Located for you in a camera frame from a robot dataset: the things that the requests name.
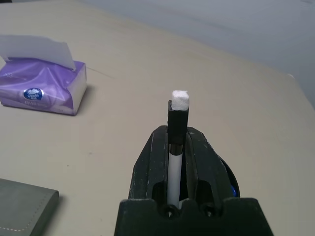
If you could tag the white marker with black cap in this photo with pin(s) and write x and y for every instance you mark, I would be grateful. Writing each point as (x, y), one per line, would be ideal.
(177, 120)

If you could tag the purple tissue pack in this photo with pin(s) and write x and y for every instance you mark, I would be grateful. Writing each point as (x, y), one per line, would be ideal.
(41, 81)

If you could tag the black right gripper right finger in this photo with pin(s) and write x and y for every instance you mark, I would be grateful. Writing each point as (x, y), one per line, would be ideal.
(204, 162)

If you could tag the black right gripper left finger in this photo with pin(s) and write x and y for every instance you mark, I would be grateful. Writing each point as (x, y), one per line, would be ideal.
(147, 167)

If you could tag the grey glasses case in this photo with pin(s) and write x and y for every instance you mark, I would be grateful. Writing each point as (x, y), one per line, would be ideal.
(22, 209)

